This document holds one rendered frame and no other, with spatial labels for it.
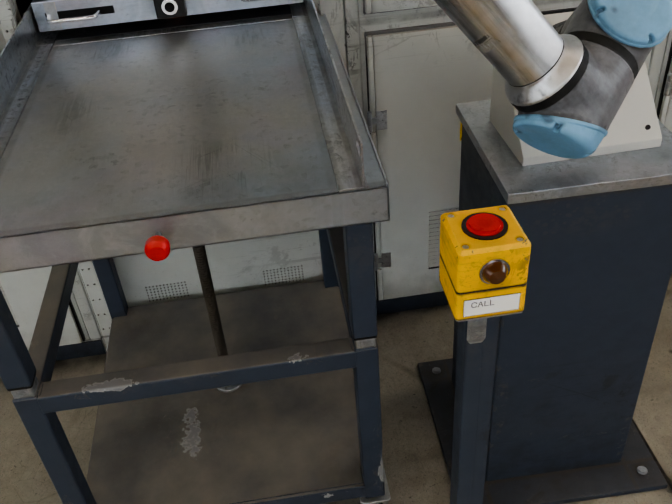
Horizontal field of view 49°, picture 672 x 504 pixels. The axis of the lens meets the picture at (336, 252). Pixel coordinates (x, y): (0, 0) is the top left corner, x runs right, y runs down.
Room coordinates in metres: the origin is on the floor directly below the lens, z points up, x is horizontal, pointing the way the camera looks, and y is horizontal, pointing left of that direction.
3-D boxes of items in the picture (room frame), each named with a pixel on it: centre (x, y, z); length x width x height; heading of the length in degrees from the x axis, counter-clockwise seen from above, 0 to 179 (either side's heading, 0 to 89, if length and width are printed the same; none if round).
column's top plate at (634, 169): (1.10, -0.42, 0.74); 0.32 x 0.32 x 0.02; 4
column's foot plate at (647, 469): (1.10, -0.42, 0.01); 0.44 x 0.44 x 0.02; 4
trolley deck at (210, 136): (1.14, 0.26, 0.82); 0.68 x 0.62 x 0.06; 5
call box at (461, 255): (0.64, -0.16, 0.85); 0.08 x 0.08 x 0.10; 5
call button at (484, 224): (0.64, -0.16, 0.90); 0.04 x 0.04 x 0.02
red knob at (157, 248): (0.78, 0.23, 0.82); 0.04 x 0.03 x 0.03; 5
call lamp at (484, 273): (0.60, -0.17, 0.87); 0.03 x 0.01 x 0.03; 95
